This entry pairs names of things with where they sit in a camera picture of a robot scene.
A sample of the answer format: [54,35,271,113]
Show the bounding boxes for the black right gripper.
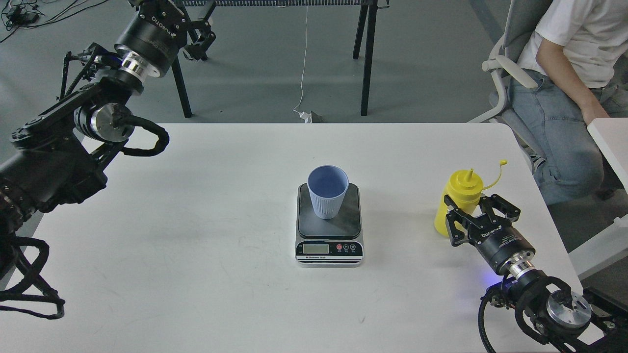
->
[444,194,536,276]

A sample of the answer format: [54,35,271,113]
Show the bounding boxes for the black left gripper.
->
[115,0,217,77]

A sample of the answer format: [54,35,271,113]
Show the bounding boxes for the yellow squeeze bottle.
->
[434,159,508,237]

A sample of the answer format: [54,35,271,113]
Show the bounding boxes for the blue ribbed plastic cup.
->
[307,165,349,220]

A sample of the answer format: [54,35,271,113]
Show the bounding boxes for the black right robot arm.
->
[444,194,628,353]

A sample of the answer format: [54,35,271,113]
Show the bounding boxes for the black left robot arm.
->
[1,0,223,320]

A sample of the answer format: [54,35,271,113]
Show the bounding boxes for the digital kitchen scale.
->
[294,183,364,267]

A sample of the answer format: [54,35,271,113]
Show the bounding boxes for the white power adapter on floor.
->
[298,110,324,124]

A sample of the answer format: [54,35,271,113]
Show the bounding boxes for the white side table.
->
[567,118,628,281]

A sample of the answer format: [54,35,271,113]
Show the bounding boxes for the black-legged background table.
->
[129,0,391,118]

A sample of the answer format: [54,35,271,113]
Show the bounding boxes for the seated person in white shirt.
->
[508,0,628,205]

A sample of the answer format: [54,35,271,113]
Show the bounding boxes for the grey office chair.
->
[471,0,551,151]

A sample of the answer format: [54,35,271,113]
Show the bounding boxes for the white hanging cable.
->
[293,5,310,116]

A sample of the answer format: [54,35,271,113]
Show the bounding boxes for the black cables on floor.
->
[0,0,108,44]

